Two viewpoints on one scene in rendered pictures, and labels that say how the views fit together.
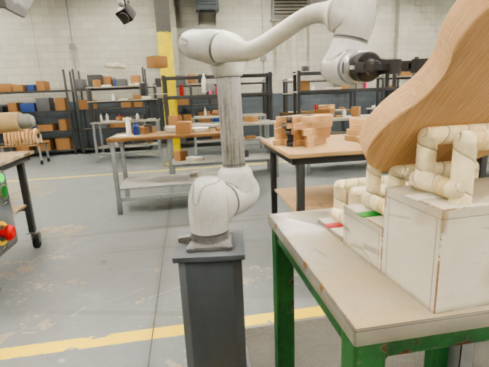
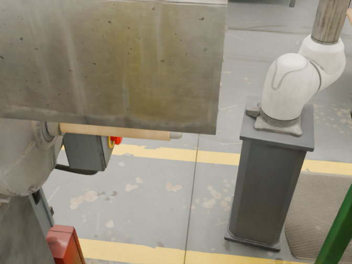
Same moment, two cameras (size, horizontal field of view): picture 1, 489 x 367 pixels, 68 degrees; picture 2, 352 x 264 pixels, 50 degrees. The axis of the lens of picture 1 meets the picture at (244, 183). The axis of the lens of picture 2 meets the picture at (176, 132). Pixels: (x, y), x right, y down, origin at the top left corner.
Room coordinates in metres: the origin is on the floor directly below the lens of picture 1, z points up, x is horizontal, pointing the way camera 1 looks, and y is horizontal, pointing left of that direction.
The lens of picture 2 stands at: (0.16, 0.23, 1.65)
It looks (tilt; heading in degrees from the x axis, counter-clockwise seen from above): 41 degrees down; 16
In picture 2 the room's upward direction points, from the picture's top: straight up
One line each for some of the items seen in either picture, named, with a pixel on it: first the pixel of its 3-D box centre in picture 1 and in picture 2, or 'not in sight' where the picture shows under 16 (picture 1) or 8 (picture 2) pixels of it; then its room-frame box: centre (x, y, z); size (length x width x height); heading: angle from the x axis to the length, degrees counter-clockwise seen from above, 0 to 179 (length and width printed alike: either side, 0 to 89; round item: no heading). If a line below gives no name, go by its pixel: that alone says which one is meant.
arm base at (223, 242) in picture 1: (205, 236); (274, 113); (1.39, 0.17, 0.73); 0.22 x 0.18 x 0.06; 91
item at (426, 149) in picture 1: (426, 163); not in sight; (0.61, -0.32, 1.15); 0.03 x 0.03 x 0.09
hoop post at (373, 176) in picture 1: (373, 187); not in sight; (0.77, -0.29, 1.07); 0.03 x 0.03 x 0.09
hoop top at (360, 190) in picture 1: (386, 189); not in sight; (0.86, -0.35, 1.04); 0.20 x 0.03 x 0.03; 101
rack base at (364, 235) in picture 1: (416, 229); not in sight; (0.75, -0.38, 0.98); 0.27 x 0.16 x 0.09; 102
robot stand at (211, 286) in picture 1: (215, 317); (264, 178); (1.39, 0.15, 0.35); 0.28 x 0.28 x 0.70; 1
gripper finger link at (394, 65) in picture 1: (390, 66); not in sight; (0.81, -0.32, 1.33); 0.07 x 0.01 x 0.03; 10
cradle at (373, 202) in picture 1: (378, 204); not in sight; (0.73, -0.28, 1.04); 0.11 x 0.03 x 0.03; 12
